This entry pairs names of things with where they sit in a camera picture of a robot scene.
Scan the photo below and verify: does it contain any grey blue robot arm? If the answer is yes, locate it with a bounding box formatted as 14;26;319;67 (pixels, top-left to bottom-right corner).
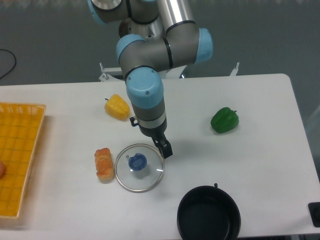
88;0;213;158

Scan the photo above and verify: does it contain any yellow woven basket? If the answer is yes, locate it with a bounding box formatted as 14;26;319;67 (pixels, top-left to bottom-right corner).
0;102;46;219

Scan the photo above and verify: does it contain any black device at edge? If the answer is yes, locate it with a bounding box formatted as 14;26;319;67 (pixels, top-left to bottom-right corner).
308;202;320;228

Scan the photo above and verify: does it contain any green bell pepper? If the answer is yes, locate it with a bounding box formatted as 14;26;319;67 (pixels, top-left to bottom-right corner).
210;107;240;134

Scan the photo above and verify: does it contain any yellow bell pepper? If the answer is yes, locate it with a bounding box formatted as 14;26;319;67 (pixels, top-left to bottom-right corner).
104;94;130;121

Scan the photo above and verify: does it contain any glass lid blue knob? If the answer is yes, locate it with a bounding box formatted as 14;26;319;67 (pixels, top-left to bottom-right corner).
114;143;165;193

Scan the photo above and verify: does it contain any white table bracket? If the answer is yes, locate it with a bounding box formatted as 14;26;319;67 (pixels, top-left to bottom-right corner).
230;62;240;76

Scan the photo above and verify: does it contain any black cable on floor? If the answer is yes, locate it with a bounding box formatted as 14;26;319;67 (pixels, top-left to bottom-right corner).
0;48;17;80

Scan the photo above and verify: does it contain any orange bread loaf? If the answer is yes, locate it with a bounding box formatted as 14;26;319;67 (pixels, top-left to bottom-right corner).
94;147;115;182

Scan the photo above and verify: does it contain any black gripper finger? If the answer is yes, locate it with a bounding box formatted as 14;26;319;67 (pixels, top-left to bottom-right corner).
160;134;173;159
152;136;167;150

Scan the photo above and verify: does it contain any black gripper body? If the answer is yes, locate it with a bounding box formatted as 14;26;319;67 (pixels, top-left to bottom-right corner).
129;116;167;138

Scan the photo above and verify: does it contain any black saucepan blue handle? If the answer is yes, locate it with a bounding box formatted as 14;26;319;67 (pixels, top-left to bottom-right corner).
176;183;241;240

